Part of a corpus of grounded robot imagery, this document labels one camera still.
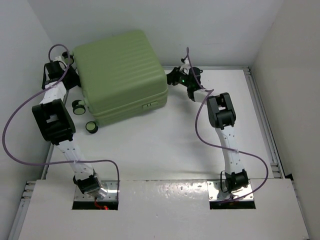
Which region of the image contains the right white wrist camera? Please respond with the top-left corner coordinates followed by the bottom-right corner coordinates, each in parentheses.
top-left (179, 57), bottom-right (191, 75)

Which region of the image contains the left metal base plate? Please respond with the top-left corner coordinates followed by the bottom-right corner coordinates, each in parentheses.
top-left (73, 180), bottom-right (119, 203)

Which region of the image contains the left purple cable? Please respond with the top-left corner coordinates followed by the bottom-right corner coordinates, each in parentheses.
top-left (1, 44), bottom-right (120, 201)

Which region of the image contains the black power cable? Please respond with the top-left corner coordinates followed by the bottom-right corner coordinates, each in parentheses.
top-left (218, 170), bottom-right (230, 193)

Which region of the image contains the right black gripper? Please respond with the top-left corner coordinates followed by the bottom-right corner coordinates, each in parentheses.
top-left (160, 67), bottom-right (192, 89)

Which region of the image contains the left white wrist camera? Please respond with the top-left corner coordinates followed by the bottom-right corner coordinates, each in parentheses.
top-left (52, 55), bottom-right (67, 68)

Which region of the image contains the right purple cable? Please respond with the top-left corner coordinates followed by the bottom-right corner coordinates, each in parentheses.
top-left (184, 47), bottom-right (270, 203)

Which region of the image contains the green suitcase blue lining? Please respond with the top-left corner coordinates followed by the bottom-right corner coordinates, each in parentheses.
top-left (72, 30), bottom-right (169, 134)

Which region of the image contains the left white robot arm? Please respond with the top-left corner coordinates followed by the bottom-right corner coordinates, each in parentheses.
top-left (32, 60), bottom-right (102, 198)

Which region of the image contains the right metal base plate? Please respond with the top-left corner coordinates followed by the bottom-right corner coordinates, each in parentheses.
top-left (207, 180), bottom-right (254, 203)

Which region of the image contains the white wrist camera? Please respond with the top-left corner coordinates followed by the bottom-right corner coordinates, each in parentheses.
top-left (179, 57), bottom-right (191, 75)
top-left (52, 55), bottom-right (67, 68)

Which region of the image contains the purple cable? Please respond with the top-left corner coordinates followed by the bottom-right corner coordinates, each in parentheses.
top-left (184, 47), bottom-right (270, 203)
top-left (1, 44), bottom-right (120, 201)

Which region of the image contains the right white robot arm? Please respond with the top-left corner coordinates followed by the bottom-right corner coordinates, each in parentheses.
top-left (166, 67), bottom-right (249, 193)

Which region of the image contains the metal base plate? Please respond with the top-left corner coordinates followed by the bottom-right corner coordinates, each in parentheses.
top-left (73, 180), bottom-right (119, 203)
top-left (207, 180), bottom-right (254, 203)

